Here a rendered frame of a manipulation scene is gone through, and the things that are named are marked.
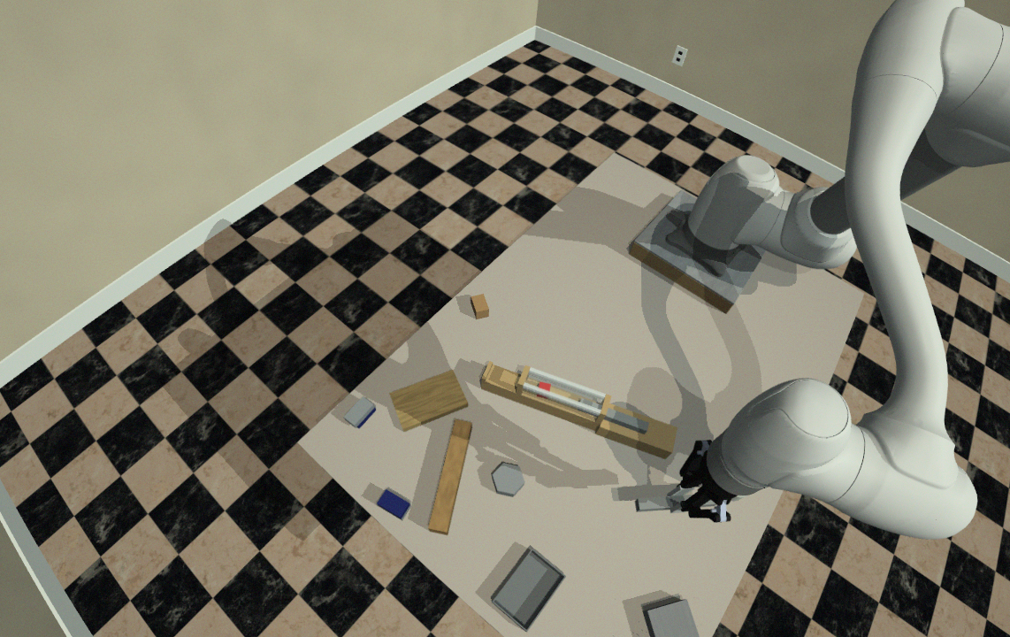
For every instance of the grey square stick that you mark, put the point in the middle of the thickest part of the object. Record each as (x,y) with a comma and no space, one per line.
(627,421)
(663,503)

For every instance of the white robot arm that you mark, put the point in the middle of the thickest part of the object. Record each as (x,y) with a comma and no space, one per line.
(895,469)

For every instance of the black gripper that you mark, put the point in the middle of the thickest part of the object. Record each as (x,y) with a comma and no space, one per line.
(696,466)

